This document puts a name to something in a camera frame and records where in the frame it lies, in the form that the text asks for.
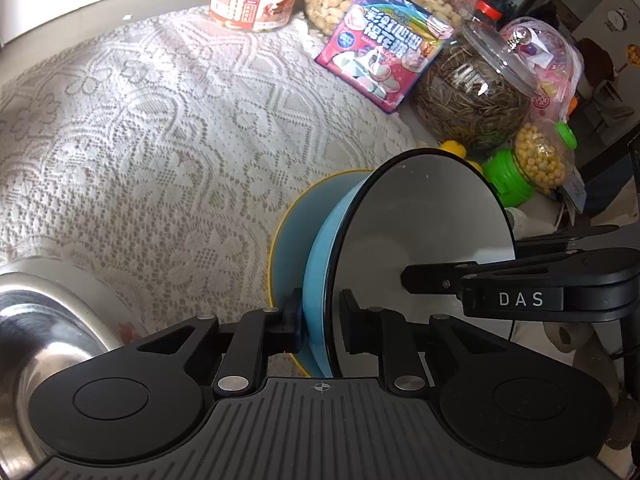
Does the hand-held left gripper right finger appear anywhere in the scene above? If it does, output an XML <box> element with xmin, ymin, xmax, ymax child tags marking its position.
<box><xmin>339</xmin><ymin>289</ymin><xmax>507</xmax><ymax>399</ymax></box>

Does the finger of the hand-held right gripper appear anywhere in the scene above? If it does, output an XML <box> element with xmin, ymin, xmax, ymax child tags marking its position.
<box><xmin>401</xmin><ymin>259</ymin><xmax>502</xmax><ymax>296</ymax></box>
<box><xmin>514</xmin><ymin>224</ymin><xmax>622</xmax><ymax>262</ymax></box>

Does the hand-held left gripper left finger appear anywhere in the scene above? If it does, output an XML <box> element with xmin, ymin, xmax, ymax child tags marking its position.
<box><xmin>136</xmin><ymin>287</ymin><xmax>304</xmax><ymax>397</ymax></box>

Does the blue enamel bowl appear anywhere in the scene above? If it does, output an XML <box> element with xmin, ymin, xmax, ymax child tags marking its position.
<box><xmin>302</xmin><ymin>148</ymin><xmax>517</xmax><ymax>379</ymax></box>

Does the white bowl with cartoon print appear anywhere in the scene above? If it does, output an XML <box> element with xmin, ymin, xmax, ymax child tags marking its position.
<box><xmin>268</xmin><ymin>169</ymin><xmax>374</xmax><ymax>379</ymax></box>

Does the stainless steel bowl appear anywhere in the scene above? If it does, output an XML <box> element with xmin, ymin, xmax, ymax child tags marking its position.
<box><xmin>0</xmin><ymin>255</ymin><xmax>132</xmax><ymax>467</ymax></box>

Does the person's right hand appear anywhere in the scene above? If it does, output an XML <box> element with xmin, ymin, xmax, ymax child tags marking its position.
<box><xmin>542</xmin><ymin>321</ymin><xmax>603</xmax><ymax>362</ymax></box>

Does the white cylinder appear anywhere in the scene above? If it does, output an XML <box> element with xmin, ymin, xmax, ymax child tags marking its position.
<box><xmin>504</xmin><ymin>206</ymin><xmax>532</xmax><ymax>242</ymax></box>

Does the green candy dispenser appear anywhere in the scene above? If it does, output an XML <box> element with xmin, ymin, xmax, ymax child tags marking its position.
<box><xmin>482</xmin><ymin>119</ymin><xmax>579</xmax><ymax>209</ymax></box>

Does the yellow duck toy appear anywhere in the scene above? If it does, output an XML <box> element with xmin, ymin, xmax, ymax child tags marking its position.
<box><xmin>439</xmin><ymin>140</ymin><xmax>484</xmax><ymax>175</ymax></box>

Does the glass jar of sunflower seeds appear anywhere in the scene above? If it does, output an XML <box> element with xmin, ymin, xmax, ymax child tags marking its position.
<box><xmin>412</xmin><ymin>19</ymin><xmax>544</xmax><ymax>152</ymax></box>

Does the pink plastic bag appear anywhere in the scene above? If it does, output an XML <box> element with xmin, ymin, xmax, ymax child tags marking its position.
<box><xmin>499</xmin><ymin>16</ymin><xmax>585</xmax><ymax>122</ymax></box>

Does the white lace tablecloth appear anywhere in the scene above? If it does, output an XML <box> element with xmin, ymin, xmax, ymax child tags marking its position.
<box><xmin>0</xmin><ymin>9</ymin><xmax>443</xmax><ymax>363</ymax></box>

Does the pink marshmallow packet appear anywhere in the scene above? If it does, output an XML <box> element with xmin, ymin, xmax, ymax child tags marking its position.
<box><xmin>314</xmin><ymin>0</ymin><xmax>454</xmax><ymax>114</ymax></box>

